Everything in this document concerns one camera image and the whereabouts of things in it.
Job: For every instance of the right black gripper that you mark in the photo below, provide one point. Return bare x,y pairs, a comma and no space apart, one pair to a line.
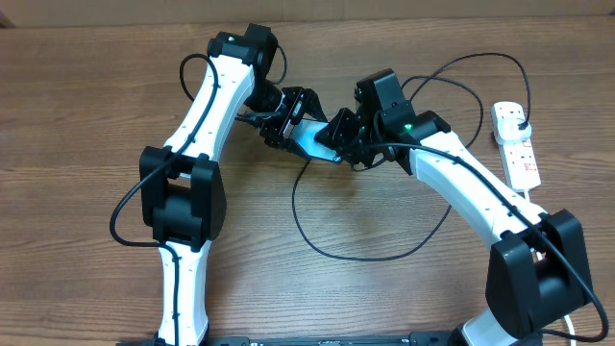
339,131

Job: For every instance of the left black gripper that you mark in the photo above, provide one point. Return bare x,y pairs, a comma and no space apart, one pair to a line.
302,98

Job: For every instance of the Galaxy S24+ smartphone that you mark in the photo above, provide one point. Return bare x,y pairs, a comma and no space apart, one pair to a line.
304,135

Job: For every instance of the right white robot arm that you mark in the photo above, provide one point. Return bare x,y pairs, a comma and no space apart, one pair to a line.
538,269

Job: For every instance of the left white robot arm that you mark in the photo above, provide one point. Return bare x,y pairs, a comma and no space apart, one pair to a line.
182,193

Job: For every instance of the white charger adapter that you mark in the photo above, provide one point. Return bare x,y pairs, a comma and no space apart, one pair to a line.
511,130

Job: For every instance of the white power strip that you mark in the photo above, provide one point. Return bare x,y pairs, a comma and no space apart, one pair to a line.
518,159

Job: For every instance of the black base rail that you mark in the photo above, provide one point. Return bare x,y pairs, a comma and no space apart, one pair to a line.
432,338

